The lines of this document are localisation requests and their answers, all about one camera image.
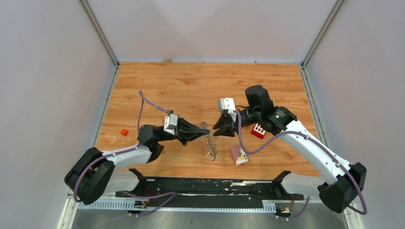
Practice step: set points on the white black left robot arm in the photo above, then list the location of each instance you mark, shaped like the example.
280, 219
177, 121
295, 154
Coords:
100, 172

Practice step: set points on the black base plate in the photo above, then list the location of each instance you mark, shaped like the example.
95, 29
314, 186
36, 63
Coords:
215, 193

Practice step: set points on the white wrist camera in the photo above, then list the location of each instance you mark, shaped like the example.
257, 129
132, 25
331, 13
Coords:
227, 107
170, 123

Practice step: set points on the small orange brick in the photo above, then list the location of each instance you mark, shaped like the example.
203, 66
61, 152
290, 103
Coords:
124, 132

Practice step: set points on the red white toy brick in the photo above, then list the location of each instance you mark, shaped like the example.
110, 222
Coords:
258, 131

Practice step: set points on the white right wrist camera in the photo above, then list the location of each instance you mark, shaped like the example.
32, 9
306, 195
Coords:
227, 107

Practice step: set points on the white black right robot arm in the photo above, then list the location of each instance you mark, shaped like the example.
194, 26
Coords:
340, 183

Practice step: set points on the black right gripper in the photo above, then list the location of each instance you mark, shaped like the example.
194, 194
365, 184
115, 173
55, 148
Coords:
225, 120

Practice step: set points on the playing card box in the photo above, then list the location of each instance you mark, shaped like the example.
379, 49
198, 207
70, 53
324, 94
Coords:
238, 155

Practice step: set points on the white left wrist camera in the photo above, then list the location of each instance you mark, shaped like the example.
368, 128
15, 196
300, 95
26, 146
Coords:
170, 123

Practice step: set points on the slotted white cable duct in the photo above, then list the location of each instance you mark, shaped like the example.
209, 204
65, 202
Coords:
133, 205

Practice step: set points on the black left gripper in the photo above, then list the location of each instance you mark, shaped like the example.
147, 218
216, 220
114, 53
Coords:
182, 132

